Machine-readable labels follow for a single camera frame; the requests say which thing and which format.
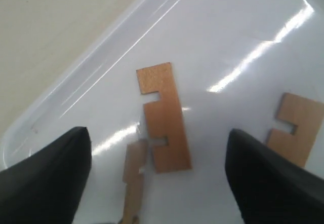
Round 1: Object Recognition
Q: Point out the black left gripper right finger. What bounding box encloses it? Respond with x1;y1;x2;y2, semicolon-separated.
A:
225;129;323;223

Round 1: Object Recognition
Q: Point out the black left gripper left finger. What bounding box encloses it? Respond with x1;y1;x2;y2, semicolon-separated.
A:
1;127;92;223

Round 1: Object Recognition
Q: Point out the white plastic tray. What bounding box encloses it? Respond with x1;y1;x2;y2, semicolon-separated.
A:
1;0;323;223

